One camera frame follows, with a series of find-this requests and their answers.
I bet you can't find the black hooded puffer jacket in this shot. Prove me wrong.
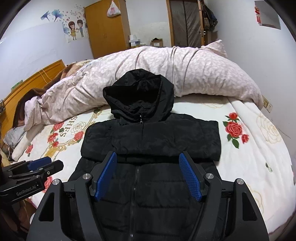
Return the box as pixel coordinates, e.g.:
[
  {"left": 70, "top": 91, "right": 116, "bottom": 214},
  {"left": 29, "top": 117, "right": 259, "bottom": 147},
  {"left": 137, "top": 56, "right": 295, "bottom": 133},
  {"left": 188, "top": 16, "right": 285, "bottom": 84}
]
[{"left": 67, "top": 68, "right": 230, "bottom": 241}]

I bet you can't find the white long pillow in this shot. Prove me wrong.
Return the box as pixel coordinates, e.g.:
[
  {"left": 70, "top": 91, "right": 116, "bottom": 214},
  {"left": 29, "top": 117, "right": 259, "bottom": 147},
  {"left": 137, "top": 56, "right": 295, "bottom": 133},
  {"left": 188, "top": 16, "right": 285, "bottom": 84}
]
[{"left": 12, "top": 126, "right": 43, "bottom": 162}]

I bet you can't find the grey cloth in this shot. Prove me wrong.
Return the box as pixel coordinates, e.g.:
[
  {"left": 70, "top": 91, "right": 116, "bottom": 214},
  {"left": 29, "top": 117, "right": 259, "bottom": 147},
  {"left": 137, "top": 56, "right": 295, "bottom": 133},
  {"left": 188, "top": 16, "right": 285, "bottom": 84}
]
[{"left": 4, "top": 126, "right": 26, "bottom": 149}]

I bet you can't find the brown blanket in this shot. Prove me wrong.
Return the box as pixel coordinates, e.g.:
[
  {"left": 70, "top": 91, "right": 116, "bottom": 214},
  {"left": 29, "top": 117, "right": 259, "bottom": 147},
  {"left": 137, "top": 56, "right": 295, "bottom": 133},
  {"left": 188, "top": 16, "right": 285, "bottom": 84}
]
[{"left": 12, "top": 62, "right": 82, "bottom": 128}]

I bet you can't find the wooden headboard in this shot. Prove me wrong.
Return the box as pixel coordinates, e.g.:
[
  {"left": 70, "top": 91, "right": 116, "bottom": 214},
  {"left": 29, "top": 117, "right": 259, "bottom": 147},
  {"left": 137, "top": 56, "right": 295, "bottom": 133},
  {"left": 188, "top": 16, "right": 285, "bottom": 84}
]
[{"left": 1, "top": 60, "right": 65, "bottom": 137}]

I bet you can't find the white floral rose bedsheet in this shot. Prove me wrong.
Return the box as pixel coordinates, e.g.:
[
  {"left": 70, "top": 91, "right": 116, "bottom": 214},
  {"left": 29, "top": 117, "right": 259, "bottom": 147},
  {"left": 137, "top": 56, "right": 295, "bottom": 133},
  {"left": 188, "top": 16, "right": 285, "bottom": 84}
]
[{"left": 31, "top": 94, "right": 295, "bottom": 240}]

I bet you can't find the pink patterned duvet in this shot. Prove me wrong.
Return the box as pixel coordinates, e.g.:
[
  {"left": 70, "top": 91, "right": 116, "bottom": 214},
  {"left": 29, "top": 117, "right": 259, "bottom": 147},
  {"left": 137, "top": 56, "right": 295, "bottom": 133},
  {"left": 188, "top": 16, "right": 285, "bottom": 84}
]
[{"left": 24, "top": 40, "right": 263, "bottom": 131}]

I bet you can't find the wooden wardrobe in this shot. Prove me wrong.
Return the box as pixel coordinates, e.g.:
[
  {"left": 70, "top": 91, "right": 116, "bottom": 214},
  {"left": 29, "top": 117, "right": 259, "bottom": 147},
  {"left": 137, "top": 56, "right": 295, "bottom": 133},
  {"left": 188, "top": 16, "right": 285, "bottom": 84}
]
[{"left": 84, "top": 0, "right": 130, "bottom": 59}]

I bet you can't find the cardboard box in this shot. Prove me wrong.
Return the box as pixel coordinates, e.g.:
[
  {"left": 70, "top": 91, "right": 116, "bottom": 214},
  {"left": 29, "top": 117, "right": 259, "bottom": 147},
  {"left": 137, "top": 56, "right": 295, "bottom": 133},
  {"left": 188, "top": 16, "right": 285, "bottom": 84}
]
[{"left": 150, "top": 38, "right": 164, "bottom": 48}]

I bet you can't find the white plastic bag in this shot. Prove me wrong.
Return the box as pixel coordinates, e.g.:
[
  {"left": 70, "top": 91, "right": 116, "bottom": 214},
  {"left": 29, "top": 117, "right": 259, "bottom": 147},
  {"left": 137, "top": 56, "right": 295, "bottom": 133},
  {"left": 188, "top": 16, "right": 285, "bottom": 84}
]
[{"left": 107, "top": 0, "right": 121, "bottom": 18}]

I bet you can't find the wall power socket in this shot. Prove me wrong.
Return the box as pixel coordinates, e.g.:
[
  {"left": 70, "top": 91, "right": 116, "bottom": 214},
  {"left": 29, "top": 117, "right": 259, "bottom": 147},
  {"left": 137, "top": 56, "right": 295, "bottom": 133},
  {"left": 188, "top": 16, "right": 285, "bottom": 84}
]
[{"left": 262, "top": 96, "right": 273, "bottom": 113}]

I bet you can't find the cartoon couple wall sticker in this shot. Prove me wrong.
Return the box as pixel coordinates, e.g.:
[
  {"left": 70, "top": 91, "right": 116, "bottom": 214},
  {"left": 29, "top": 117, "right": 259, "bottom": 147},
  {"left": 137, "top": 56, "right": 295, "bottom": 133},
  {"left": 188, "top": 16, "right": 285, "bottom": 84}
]
[{"left": 40, "top": 4, "right": 89, "bottom": 43}]

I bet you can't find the wooden door frame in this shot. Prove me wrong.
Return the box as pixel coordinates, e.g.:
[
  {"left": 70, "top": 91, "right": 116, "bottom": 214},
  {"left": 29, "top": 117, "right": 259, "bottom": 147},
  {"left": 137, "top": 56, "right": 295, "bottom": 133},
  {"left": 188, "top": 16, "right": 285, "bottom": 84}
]
[{"left": 166, "top": 1, "right": 207, "bottom": 47}]

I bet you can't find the grey wall box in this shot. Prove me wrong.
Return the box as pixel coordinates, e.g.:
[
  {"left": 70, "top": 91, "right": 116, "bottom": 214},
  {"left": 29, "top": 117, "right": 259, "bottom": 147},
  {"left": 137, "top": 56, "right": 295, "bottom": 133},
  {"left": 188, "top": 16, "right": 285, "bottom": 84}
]
[{"left": 254, "top": 1, "right": 281, "bottom": 30}]

